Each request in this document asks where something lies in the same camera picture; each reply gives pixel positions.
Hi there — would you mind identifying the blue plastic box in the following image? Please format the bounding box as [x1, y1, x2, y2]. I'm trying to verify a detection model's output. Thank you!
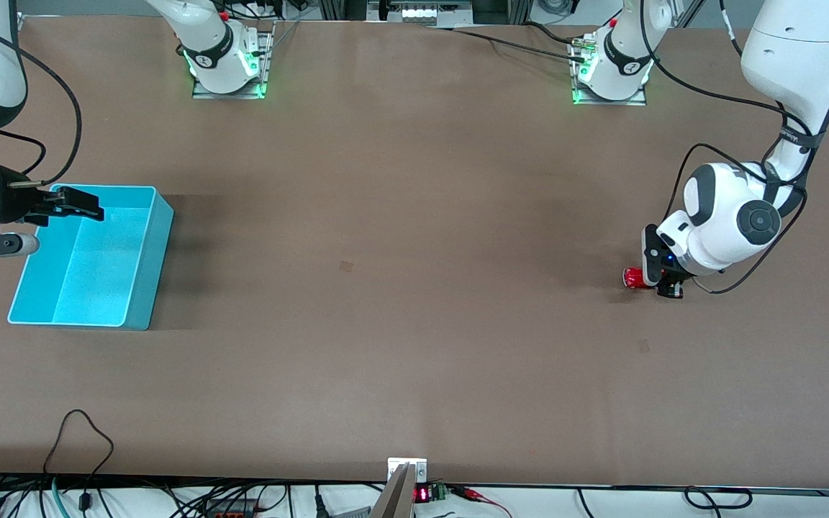
[8, 185, 175, 331]

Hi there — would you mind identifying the orange power strip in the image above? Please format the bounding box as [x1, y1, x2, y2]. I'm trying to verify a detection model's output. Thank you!
[202, 499, 258, 518]

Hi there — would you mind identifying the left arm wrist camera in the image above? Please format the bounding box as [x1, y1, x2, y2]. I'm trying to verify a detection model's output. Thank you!
[641, 224, 664, 288]

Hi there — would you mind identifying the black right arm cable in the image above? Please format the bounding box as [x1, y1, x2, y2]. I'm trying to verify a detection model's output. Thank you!
[0, 20, 83, 189]

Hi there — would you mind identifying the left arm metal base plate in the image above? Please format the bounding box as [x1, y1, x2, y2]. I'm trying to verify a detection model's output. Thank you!
[571, 36, 648, 106]

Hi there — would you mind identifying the thick black coiled cable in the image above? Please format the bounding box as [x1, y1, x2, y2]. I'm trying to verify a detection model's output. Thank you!
[684, 486, 753, 510]

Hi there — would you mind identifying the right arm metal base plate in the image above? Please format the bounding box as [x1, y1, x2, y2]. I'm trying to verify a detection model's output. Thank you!
[192, 29, 273, 99]

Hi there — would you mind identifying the thin black looped cable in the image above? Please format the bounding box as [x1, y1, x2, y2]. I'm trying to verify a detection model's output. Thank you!
[43, 409, 115, 518]

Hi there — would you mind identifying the short black table cable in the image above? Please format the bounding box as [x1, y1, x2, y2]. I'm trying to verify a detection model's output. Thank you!
[525, 22, 582, 47]

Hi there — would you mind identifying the long black table cable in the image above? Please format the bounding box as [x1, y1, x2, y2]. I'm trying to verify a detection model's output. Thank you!
[425, 24, 588, 63]

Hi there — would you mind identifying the red clip lead wire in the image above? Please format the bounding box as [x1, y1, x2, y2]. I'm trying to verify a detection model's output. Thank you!
[454, 486, 513, 518]

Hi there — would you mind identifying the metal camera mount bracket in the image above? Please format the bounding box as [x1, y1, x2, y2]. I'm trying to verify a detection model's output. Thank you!
[387, 458, 428, 497]

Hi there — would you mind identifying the grey camera pole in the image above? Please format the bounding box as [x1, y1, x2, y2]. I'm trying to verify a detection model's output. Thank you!
[370, 464, 416, 518]

